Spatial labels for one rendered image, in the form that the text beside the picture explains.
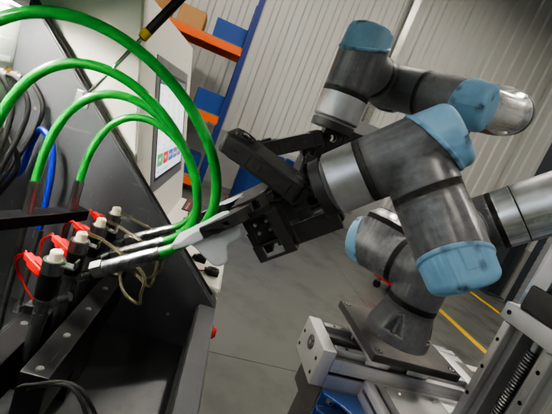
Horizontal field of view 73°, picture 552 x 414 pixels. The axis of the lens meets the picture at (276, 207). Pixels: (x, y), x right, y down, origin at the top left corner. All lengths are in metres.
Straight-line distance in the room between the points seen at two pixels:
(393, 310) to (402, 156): 0.56
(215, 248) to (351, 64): 0.34
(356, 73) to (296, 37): 6.61
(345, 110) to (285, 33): 6.60
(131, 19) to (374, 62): 0.51
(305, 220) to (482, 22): 8.30
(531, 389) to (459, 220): 0.44
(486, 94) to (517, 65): 8.49
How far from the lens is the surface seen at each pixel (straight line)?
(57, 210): 0.81
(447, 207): 0.40
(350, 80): 0.60
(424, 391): 1.03
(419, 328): 0.93
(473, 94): 0.63
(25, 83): 0.64
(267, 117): 7.04
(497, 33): 8.88
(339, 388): 0.94
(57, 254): 0.58
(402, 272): 0.90
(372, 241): 0.93
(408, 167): 0.40
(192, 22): 5.85
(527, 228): 0.53
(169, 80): 0.49
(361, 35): 0.62
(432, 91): 0.64
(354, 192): 0.42
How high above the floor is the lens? 1.39
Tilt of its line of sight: 11 degrees down
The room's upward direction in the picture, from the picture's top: 22 degrees clockwise
